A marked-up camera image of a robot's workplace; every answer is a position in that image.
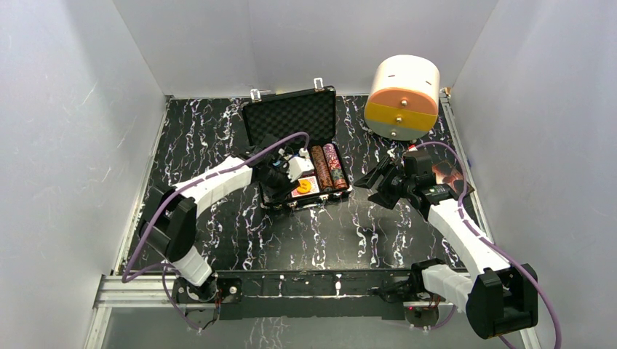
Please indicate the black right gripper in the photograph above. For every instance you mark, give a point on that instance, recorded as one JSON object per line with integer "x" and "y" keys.
{"x": 383, "y": 197}

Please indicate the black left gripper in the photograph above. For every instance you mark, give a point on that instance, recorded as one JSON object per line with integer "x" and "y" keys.
{"x": 275, "y": 178}

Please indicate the yellow big blind button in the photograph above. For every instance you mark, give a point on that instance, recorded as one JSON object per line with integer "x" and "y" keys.
{"x": 304, "y": 187}

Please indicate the red playing card deck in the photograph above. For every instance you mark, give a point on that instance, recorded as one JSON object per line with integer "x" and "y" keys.
{"x": 315, "y": 187}

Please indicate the black poker chip case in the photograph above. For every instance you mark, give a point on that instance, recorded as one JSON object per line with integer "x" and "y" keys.
{"x": 312, "y": 111}

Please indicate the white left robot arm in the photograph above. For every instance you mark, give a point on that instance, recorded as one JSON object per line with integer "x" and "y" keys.
{"x": 168, "y": 221}

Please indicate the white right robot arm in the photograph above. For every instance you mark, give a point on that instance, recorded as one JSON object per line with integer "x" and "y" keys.
{"x": 497, "y": 297}

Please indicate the pink green chip row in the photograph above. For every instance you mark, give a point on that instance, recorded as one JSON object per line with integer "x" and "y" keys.
{"x": 334, "y": 165}

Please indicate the brown orange chip row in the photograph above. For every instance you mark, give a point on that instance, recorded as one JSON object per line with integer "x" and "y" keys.
{"x": 321, "y": 169}

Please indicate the dark sunburst cover book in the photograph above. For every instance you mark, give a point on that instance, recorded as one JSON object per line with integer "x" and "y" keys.
{"x": 446, "y": 174}

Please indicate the white orange yellow drawer cabinet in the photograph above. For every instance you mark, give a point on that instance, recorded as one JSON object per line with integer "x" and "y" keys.
{"x": 403, "y": 102}

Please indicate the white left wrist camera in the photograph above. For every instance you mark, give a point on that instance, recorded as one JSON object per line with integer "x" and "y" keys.
{"x": 299, "y": 165}

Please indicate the aluminium frame rail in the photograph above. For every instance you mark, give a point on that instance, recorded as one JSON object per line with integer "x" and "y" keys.
{"x": 392, "y": 294}

